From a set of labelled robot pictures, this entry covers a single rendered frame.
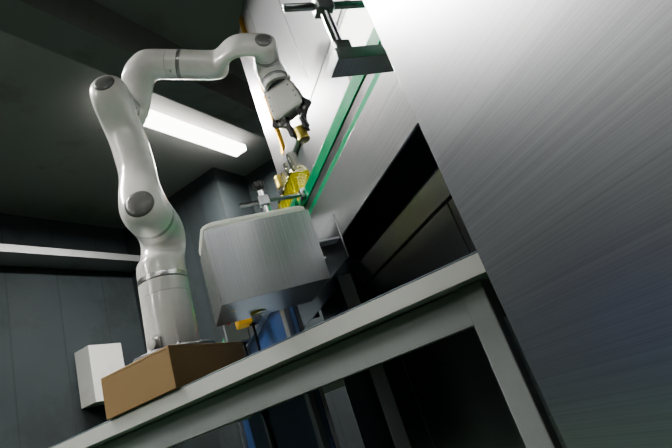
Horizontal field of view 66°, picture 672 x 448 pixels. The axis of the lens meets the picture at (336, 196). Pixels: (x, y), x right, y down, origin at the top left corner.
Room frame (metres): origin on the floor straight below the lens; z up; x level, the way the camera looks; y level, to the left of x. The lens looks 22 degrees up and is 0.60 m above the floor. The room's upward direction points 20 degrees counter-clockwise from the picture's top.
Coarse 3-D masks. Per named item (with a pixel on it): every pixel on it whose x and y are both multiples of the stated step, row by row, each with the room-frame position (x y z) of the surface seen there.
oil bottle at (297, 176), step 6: (294, 168) 1.33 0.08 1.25; (300, 168) 1.33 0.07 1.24; (306, 168) 1.34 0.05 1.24; (288, 174) 1.34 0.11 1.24; (294, 174) 1.32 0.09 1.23; (300, 174) 1.33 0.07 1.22; (306, 174) 1.34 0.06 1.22; (288, 180) 1.35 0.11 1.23; (294, 180) 1.32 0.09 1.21; (300, 180) 1.33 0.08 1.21; (306, 180) 1.33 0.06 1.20; (294, 186) 1.32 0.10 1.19; (300, 186) 1.33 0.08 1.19; (294, 192) 1.34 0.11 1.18
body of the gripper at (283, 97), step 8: (280, 80) 1.26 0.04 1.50; (288, 80) 1.27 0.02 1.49; (272, 88) 1.28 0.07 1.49; (280, 88) 1.27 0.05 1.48; (288, 88) 1.27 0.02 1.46; (296, 88) 1.28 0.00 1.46; (272, 96) 1.28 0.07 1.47; (280, 96) 1.27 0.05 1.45; (288, 96) 1.27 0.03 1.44; (296, 96) 1.26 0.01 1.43; (272, 104) 1.28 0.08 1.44; (280, 104) 1.28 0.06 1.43; (288, 104) 1.27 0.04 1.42; (296, 104) 1.27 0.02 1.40; (272, 112) 1.29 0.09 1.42; (280, 112) 1.28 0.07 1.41; (288, 112) 1.28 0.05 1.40; (296, 112) 1.31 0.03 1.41; (280, 120) 1.33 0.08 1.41
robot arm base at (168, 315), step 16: (144, 288) 1.17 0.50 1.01; (160, 288) 1.17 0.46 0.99; (176, 288) 1.19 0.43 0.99; (144, 304) 1.18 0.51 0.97; (160, 304) 1.17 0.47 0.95; (176, 304) 1.18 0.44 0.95; (192, 304) 1.23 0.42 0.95; (144, 320) 1.18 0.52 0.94; (160, 320) 1.16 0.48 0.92; (176, 320) 1.18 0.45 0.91; (192, 320) 1.21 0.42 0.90; (160, 336) 1.16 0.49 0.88; (176, 336) 1.17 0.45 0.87; (192, 336) 1.20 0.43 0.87
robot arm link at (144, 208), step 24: (96, 96) 1.13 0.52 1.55; (120, 96) 1.15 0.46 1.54; (120, 120) 1.18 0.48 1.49; (120, 144) 1.18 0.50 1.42; (144, 144) 1.21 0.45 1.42; (120, 168) 1.19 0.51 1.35; (144, 168) 1.18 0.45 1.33; (120, 192) 1.15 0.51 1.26; (144, 192) 1.13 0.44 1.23; (144, 216) 1.13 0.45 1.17; (168, 216) 1.19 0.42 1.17
